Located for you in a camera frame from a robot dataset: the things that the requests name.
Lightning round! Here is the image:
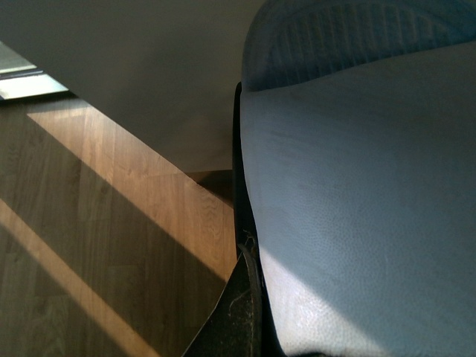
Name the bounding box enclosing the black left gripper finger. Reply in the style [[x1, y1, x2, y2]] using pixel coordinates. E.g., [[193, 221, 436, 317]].
[[184, 230, 263, 356]]

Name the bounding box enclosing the light blue slide sandal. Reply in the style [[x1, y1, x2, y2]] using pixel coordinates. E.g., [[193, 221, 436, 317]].
[[241, 1, 475, 356]]

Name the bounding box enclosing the black metal shoe rack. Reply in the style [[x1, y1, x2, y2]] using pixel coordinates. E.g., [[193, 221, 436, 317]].
[[232, 82, 261, 278]]

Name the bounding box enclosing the dark window frame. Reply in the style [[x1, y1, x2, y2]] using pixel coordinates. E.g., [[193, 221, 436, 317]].
[[1, 42, 68, 101]]

